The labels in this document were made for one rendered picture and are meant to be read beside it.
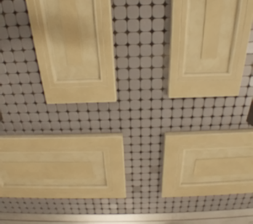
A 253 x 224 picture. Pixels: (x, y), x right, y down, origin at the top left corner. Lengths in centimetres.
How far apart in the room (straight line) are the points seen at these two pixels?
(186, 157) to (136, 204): 28
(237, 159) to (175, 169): 20
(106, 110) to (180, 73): 23
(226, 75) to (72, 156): 50
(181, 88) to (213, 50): 12
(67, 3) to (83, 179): 52
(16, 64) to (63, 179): 39
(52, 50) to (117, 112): 24
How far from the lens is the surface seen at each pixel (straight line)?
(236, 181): 77
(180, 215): 86
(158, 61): 48
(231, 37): 52
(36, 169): 70
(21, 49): 55
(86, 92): 49
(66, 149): 60
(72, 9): 47
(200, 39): 49
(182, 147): 59
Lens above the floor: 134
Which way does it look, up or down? 68 degrees down
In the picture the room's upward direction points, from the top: 179 degrees counter-clockwise
